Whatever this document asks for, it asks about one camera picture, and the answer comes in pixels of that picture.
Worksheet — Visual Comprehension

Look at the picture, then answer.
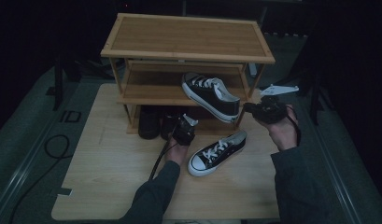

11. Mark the person's right hand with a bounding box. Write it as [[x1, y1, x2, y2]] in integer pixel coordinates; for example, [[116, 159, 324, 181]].
[[258, 105, 300, 152]]

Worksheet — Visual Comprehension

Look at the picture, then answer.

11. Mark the black shoe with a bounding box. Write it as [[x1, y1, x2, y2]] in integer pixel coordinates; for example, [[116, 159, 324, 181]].
[[137, 105, 162, 140], [160, 105, 182, 141]]

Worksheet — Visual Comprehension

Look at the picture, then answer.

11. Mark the black metal stand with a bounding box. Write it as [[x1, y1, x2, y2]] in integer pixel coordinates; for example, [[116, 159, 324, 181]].
[[45, 54, 84, 111], [260, 59, 334, 126]]

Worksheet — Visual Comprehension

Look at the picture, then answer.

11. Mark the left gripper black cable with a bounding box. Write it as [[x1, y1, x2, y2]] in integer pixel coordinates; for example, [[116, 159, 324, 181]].
[[148, 133, 176, 181]]

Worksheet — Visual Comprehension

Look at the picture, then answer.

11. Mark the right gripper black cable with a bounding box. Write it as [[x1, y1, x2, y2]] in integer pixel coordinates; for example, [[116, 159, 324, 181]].
[[285, 105, 303, 147]]

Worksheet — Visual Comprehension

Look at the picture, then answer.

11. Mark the black white canvas sneaker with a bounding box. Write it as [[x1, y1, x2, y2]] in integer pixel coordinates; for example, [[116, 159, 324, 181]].
[[181, 72, 242, 124], [187, 130, 248, 177]]

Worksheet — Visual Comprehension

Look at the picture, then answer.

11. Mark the wooden shoe rack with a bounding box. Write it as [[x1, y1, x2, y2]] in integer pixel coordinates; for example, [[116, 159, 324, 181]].
[[100, 12, 276, 137]]

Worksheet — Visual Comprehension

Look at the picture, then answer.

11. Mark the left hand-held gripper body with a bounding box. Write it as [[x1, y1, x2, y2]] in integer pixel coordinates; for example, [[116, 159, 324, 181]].
[[173, 113, 199, 146]]

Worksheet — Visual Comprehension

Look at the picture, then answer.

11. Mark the person's left hand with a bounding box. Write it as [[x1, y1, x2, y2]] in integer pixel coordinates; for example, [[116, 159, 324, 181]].
[[164, 136, 190, 166]]

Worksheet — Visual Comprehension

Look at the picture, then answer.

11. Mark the black floor cable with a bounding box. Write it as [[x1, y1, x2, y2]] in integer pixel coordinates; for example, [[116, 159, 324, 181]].
[[7, 133, 71, 224]]

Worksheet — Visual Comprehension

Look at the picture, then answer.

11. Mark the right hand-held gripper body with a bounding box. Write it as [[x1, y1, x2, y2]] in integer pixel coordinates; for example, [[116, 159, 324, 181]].
[[256, 84, 300, 125]]

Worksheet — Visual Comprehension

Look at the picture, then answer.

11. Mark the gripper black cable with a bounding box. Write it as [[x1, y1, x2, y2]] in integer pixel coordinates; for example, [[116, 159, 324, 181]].
[[285, 105, 303, 147], [148, 133, 176, 181]]

